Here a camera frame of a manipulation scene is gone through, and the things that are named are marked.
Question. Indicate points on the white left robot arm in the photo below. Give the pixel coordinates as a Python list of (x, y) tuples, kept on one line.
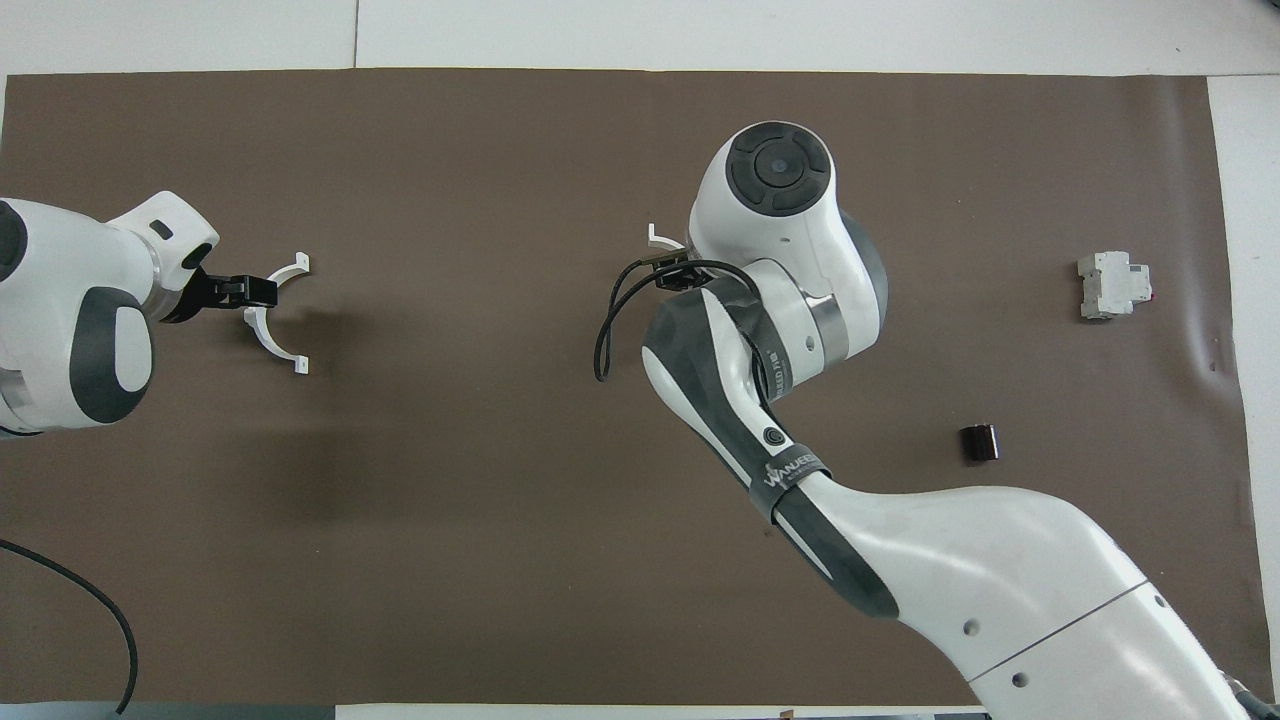
[(60, 290)]

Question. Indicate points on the brown table mat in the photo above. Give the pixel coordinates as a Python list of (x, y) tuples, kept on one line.
[(450, 560)]

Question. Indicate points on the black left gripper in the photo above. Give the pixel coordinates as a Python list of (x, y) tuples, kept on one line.
[(205, 292)]

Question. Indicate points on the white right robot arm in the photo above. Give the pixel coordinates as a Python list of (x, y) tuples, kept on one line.
[(1000, 570)]

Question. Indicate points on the small dark brown cylinder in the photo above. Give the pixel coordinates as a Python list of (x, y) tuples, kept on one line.
[(981, 444)]

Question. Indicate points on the grey circuit breaker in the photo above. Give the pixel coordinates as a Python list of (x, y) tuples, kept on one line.
[(1110, 285)]

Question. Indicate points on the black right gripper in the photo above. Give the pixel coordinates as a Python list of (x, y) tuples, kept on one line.
[(682, 281)]

